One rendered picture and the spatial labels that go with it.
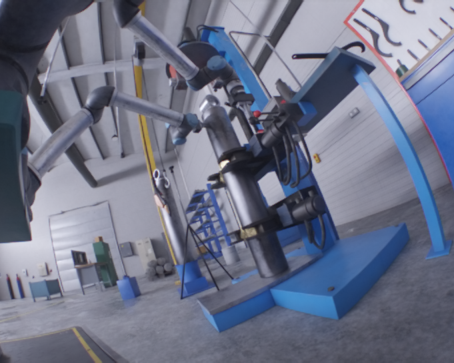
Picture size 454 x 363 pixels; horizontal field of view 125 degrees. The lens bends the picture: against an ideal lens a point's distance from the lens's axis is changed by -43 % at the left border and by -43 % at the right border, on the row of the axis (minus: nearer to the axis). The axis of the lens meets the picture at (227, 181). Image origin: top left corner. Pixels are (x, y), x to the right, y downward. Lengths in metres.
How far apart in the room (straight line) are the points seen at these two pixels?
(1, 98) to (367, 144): 3.05
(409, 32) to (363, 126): 1.41
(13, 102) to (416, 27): 2.95
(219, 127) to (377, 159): 2.12
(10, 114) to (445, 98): 1.63
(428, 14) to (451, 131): 1.70
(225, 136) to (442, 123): 1.49
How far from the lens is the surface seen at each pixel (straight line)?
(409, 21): 2.91
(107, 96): 1.14
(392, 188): 2.93
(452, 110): 1.48
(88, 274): 6.91
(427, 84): 1.51
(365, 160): 3.02
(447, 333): 0.71
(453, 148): 1.48
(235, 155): 1.31
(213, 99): 1.86
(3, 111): 0.30
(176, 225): 2.56
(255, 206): 1.38
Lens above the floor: 0.49
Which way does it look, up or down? 15 degrees up
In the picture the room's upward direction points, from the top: 20 degrees counter-clockwise
